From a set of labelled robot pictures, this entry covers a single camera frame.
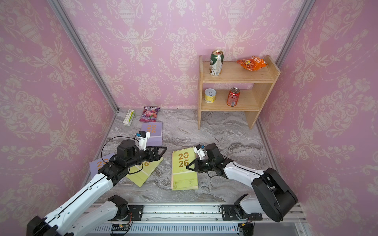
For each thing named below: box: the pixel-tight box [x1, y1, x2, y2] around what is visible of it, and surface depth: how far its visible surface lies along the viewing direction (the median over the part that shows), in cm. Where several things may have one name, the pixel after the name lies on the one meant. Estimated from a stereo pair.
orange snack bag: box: [236, 55, 268, 71], surface depth 78 cm
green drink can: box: [209, 50, 224, 77], surface depth 73 cm
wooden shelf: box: [197, 55, 282, 130], surface depth 83 cm
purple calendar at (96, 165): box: [89, 152, 116, 178], surface depth 92 cm
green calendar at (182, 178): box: [171, 147, 199, 191], surface depth 83 cm
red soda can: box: [226, 86, 241, 107], surface depth 89 cm
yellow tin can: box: [204, 88, 217, 104], surface depth 95 cm
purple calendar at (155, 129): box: [141, 120, 163, 147], surface depth 112 cm
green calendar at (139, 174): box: [125, 157, 164, 188], surface depth 87 cm
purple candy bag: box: [139, 106, 161, 122], surface depth 115 cm
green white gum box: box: [122, 109, 135, 127], surface depth 111 cm
